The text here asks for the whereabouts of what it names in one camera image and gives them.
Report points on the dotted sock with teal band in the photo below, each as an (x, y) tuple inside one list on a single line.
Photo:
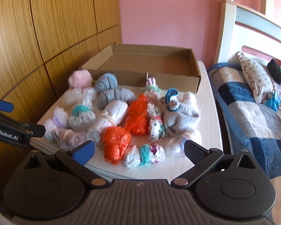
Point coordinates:
[(145, 155)]

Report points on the white bed headboard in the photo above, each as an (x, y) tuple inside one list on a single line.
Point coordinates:
[(248, 32)]

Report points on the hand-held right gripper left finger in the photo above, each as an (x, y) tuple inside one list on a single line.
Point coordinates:
[(84, 151)]

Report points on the teal and white sock roll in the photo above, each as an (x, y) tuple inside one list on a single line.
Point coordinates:
[(82, 117)]

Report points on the grey sock with blue trim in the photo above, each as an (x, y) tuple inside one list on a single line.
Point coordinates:
[(181, 117)]

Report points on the lilac white sock bundle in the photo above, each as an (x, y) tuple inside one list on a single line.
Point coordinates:
[(70, 139)]

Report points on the wooden wardrobe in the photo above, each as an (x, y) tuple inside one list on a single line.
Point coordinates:
[(49, 28)]

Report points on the cardboard box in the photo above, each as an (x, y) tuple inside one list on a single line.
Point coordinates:
[(154, 63)]

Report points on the white patterned sock roll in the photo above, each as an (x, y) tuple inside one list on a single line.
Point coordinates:
[(157, 121)]

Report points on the white fluffy sock bundle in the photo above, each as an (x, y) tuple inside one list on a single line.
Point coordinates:
[(57, 118)]

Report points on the grey blue sock roll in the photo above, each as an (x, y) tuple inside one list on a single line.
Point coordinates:
[(106, 82)]

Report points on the patterned sock with green band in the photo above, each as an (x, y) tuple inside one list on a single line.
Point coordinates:
[(151, 88)]

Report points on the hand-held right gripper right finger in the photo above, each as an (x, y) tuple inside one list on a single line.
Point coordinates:
[(194, 153)]

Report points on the small white sock bundle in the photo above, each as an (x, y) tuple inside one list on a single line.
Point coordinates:
[(175, 145)]

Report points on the blue cloth bundle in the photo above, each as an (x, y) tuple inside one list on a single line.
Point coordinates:
[(272, 102)]

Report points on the black cloth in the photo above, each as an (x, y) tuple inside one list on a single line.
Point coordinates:
[(277, 71)]

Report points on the blue patchwork quilt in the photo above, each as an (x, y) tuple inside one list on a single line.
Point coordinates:
[(253, 126)]

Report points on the clear plastic bundle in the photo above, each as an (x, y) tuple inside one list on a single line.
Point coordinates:
[(80, 96)]

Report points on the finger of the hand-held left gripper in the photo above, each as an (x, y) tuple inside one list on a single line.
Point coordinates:
[(2, 105), (35, 130)]

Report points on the floral pillow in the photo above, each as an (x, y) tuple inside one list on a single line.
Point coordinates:
[(255, 77)]

